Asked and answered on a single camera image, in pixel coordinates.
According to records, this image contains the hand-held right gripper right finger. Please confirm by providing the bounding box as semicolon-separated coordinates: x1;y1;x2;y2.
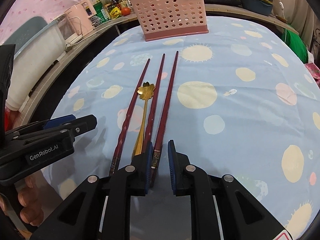
167;139;293;240

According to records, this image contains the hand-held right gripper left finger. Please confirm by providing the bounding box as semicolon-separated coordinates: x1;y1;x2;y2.
30;141;154;240

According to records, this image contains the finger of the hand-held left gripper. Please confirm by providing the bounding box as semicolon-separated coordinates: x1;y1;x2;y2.
5;114;98;156
15;114;77;133

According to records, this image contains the dark maroon chopstick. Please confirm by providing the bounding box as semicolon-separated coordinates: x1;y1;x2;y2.
109;58;151;177
149;51;179;189
140;53;166;155

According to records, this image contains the gold flower spoon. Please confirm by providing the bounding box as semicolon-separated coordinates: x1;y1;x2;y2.
132;81;156;157

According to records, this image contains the pink perforated utensil holder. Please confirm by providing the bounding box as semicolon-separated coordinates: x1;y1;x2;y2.
129;0;209;42

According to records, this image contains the person's left hand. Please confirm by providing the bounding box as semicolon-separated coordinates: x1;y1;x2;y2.
16;175;50;228

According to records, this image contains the blue planet print tablecloth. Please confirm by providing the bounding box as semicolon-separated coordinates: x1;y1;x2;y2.
50;16;320;240

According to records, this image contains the white plastic tub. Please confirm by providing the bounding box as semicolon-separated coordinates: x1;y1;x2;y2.
5;16;68;110

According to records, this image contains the pink kitchen appliance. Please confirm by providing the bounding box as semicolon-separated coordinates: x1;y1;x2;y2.
57;0;97;42

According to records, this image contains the yellow packet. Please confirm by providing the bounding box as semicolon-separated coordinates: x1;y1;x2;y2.
109;7;123;19

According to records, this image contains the pink dotted cloth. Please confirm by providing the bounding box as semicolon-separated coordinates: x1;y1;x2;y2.
0;0;110;43

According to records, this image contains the pink floral cloth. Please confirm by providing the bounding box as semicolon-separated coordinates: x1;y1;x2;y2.
304;61;320;90

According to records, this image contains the green bag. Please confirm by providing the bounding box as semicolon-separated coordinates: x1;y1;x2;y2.
284;27;309;64

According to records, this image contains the blue basin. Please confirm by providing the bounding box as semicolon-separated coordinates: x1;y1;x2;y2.
239;0;274;17

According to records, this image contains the beige curtain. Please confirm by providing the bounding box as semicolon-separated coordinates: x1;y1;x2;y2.
265;0;315;38

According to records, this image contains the white power cable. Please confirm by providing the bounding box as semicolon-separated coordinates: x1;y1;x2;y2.
75;21;120;45

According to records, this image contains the white cord with switch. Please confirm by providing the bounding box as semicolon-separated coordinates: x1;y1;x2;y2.
272;0;288;23

